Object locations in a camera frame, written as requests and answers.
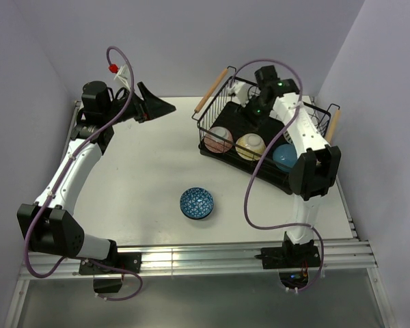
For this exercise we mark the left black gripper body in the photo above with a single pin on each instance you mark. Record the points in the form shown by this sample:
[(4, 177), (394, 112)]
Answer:
[(143, 112)]

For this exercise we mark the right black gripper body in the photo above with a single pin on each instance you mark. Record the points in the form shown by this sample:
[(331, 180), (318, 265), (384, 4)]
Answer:
[(253, 112)]

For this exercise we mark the yellow blue sun bowl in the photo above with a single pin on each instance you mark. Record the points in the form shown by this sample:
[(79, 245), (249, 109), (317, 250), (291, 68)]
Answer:
[(250, 147)]

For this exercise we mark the plain blue bowl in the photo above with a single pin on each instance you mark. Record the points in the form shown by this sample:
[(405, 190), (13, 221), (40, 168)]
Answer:
[(285, 157)]

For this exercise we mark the blue triangle pattern bowl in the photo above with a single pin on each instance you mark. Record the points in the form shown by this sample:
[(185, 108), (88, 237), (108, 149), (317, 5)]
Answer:
[(196, 203)]

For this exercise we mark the white blue-striped bowl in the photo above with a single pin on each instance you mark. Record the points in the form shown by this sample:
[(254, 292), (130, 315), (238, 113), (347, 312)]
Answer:
[(287, 137)]

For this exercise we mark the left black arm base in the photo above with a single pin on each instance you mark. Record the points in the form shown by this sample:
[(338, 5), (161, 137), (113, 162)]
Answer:
[(109, 275)]

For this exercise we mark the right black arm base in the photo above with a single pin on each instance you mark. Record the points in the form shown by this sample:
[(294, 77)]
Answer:
[(291, 256)]

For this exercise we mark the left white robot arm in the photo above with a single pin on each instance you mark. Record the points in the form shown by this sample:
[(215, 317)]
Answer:
[(48, 224)]

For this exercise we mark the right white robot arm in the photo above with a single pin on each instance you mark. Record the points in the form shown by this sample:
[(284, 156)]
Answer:
[(317, 162)]

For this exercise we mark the black wire dish rack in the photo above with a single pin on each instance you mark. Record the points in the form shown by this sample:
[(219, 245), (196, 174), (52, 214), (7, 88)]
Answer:
[(263, 127)]

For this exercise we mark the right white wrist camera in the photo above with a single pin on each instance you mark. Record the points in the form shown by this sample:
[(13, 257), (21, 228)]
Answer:
[(240, 90)]

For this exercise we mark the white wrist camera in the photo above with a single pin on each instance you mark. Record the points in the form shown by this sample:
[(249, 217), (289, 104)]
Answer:
[(122, 75), (240, 90)]

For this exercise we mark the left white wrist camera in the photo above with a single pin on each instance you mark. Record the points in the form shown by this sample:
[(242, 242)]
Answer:
[(122, 75)]

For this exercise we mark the left wooden rack handle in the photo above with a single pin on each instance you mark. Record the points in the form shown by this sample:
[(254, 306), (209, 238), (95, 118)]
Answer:
[(210, 91)]

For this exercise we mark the wooden rack handle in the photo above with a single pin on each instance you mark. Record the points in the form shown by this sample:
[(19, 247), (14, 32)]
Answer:
[(210, 91), (333, 125)]

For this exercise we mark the right wooden rack handle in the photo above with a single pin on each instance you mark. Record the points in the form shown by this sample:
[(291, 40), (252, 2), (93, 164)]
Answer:
[(333, 125)]

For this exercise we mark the aluminium mounting rail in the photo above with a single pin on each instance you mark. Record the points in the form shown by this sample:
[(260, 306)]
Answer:
[(214, 259)]

